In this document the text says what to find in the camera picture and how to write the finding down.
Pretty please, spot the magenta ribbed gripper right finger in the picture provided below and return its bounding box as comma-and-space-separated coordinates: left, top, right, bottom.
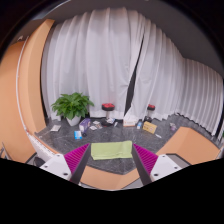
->
131, 143, 183, 186

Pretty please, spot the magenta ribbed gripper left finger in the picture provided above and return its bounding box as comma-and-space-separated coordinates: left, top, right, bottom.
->
39, 143, 92, 185

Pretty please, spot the green folded towel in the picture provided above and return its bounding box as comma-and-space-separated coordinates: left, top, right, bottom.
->
91, 141, 132, 160

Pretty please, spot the small blue box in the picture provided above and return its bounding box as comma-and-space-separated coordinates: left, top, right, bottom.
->
74, 131, 82, 139

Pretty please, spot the yellow cardboard box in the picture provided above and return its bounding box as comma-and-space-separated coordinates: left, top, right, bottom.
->
143, 121, 157, 134

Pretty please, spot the white paper sheet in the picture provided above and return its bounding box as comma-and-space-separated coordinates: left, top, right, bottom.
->
50, 125, 61, 132

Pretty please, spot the purple box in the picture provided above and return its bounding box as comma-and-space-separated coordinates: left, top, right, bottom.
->
79, 118, 91, 132

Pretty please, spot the right red black stool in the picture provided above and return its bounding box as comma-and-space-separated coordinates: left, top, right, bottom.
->
146, 104, 155, 122

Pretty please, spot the red black stool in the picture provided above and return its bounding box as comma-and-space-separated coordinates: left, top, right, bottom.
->
102, 103, 115, 118
146, 104, 155, 122

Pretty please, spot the white tissue box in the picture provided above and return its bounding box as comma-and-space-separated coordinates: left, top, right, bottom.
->
123, 117, 137, 127

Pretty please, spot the small purple cup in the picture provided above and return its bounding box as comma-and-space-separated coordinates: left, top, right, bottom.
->
170, 123, 177, 131

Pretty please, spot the green potted plant white pot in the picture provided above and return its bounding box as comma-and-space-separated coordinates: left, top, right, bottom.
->
51, 92, 94, 126

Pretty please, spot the left red black stool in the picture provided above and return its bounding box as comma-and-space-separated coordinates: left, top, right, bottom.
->
102, 103, 115, 118

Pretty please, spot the white curtain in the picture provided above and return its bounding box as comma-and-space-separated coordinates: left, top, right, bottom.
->
42, 8, 223, 134

